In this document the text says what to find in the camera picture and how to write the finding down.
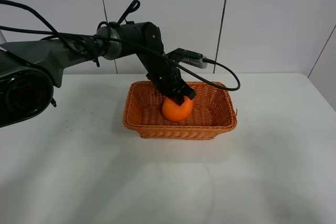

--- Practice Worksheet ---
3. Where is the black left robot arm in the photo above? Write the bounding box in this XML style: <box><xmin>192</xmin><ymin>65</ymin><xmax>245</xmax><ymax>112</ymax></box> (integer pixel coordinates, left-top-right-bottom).
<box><xmin>1</xmin><ymin>22</ymin><xmax>190</xmax><ymax>127</ymax></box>

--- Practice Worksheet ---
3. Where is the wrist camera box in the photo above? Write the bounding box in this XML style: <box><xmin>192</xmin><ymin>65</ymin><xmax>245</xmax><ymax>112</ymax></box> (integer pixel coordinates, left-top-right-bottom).
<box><xmin>166</xmin><ymin>48</ymin><xmax>207</xmax><ymax>69</ymax></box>

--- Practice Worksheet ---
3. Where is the orange wicker basket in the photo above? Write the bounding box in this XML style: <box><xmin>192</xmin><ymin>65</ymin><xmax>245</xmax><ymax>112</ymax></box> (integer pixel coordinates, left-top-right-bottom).
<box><xmin>123</xmin><ymin>81</ymin><xmax>237</xmax><ymax>140</ymax></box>

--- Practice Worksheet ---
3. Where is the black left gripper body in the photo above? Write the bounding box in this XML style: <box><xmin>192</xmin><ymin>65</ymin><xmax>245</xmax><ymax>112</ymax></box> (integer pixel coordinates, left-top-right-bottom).
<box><xmin>145</xmin><ymin>54</ymin><xmax>187</xmax><ymax>97</ymax></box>

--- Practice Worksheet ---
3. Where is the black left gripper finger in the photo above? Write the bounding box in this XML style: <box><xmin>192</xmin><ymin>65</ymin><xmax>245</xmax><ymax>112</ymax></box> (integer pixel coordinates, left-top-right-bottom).
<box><xmin>181</xmin><ymin>82</ymin><xmax>196</xmax><ymax>100</ymax></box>
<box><xmin>171</xmin><ymin>93</ymin><xmax>184</xmax><ymax>106</ymax></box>

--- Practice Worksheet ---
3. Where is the orange fruit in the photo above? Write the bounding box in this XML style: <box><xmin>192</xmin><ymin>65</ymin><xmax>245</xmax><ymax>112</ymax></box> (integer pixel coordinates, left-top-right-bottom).
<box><xmin>162</xmin><ymin>96</ymin><xmax>193</xmax><ymax>122</ymax></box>

